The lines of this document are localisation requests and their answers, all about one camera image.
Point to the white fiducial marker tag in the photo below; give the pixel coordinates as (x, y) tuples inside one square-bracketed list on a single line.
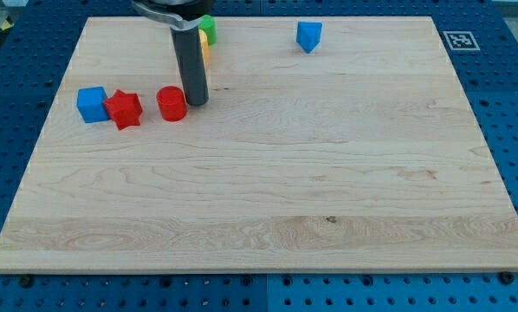
[(459, 40)]

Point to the green block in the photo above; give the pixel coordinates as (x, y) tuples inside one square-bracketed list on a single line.
[(209, 27)]

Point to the blue triangular prism block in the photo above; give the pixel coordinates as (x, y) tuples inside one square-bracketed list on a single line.
[(308, 35)]

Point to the wooden board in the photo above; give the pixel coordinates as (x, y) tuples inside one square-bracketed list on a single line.
[(363, 156)]

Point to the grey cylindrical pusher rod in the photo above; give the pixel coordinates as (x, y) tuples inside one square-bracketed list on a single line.
[(190, 58)]

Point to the red cylinder block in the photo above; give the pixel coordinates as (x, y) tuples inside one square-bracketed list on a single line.
[(171, 101)]

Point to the blue cube block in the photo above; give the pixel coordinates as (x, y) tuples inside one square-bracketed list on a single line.
[(90, 104)]

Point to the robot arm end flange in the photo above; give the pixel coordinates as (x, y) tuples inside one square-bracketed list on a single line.
[(178, 14)]

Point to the yellow hexagon block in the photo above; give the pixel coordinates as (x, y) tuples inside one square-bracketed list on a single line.
[(204, 47)]

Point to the red star block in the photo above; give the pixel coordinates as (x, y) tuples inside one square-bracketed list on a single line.
[(124, 109)]

